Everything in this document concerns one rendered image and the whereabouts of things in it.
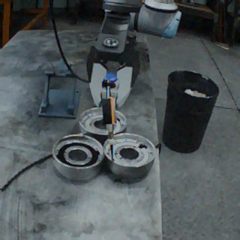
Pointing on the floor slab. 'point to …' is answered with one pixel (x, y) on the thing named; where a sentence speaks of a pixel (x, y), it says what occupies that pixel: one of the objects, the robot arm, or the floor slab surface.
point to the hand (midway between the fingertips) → (108, 103)
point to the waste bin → (187, 109)
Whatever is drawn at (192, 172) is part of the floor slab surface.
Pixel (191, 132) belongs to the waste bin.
